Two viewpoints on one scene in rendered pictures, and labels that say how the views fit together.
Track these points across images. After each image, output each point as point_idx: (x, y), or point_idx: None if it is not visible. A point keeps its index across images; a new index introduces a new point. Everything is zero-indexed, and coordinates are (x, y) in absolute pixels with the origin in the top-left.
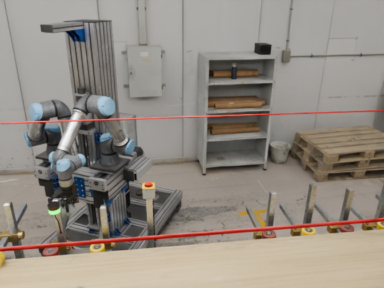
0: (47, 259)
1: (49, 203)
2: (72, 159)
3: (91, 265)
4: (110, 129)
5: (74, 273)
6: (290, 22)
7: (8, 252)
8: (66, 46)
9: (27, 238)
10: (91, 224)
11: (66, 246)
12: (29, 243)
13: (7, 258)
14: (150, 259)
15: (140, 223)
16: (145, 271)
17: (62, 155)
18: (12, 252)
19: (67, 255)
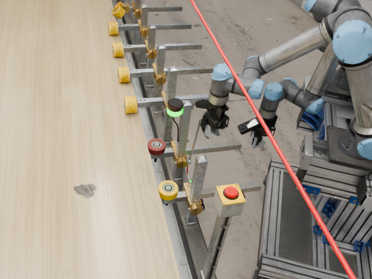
0: (141, 146)
1: (176, 98)
2: (242, 77)
3: (133, 190)
4: (350, 90)
5: (118, 177)
6: None
7: (270, 144)
8: None
9: (297, 151)
10: (313, 197)
11: (175, 159)
12: (290, 156)
13: (263, 147)
14: (149, 260)
15: (365, 269)
16: (121, 257)
17: (249, 66)
18: (272, 148)
19: (149, 162)
